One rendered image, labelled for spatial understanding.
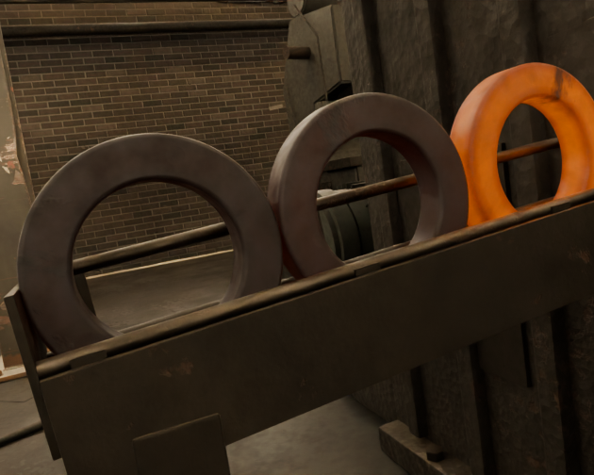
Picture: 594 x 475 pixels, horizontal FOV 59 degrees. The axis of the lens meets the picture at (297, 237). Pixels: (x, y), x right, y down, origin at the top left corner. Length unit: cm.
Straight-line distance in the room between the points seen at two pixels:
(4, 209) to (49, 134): 367
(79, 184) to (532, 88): 40
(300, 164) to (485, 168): 18
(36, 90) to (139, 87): 110
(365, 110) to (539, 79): 19
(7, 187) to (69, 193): 254
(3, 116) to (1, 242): 61
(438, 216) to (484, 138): 8
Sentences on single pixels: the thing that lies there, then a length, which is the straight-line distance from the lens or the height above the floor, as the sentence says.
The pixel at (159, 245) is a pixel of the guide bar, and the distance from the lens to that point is 44.
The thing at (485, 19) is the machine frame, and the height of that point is 93.
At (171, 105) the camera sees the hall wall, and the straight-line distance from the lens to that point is 666.
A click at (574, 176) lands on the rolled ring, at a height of 68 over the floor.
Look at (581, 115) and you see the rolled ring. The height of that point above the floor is 74.
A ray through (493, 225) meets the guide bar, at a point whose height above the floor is 65.
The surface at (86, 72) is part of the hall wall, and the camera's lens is 666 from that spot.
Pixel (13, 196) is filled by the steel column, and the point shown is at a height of 86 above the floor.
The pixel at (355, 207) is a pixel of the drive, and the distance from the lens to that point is 178.
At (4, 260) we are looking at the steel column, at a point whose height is 56.
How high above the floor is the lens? 71
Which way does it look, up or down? 6 degrees down
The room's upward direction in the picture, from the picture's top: 9 degrees counter-clockwise
